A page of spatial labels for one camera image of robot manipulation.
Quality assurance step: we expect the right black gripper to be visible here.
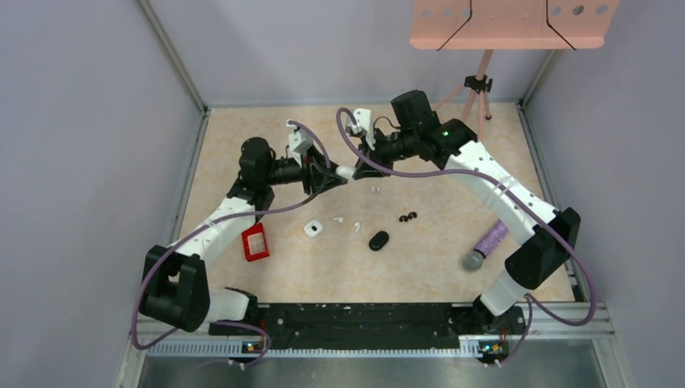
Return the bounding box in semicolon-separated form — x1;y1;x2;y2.
354;126;418;178

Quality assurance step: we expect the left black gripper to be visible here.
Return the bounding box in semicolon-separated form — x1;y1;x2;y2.
263;145;347;195

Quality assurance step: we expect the white oval charging case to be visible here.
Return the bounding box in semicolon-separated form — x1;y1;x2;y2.
335;166;355;180

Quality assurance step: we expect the black oval earbud case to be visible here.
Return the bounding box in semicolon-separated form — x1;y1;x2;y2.
368;230;389;251

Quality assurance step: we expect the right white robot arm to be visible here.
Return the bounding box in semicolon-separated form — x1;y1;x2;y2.
336;90;580;333

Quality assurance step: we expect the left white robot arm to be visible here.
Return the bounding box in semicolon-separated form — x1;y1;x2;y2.
138;137;354;334

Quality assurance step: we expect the small white square earbud case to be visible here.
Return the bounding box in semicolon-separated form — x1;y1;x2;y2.
303;220;323;238

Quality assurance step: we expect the black clip earbuds pair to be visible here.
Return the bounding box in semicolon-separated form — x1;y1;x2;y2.
398;212;418;222

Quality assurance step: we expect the red plastic box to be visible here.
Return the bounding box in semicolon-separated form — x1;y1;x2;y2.
241;222;271;262

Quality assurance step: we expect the purple handheld microphone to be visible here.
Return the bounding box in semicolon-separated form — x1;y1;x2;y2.
462;221;509;272

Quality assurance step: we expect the pink music stand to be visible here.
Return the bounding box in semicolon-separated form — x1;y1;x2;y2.
409;0;622;121

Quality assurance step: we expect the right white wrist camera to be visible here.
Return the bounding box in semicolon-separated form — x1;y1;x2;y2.
345;108;376;150

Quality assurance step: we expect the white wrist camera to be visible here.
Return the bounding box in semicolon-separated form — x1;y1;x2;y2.
286;120;313;167
345;108;376;150

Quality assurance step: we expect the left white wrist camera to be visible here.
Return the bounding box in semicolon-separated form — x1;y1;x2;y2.
286;120;313;167

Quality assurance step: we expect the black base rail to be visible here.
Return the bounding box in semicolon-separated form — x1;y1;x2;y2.
208;302;528;352

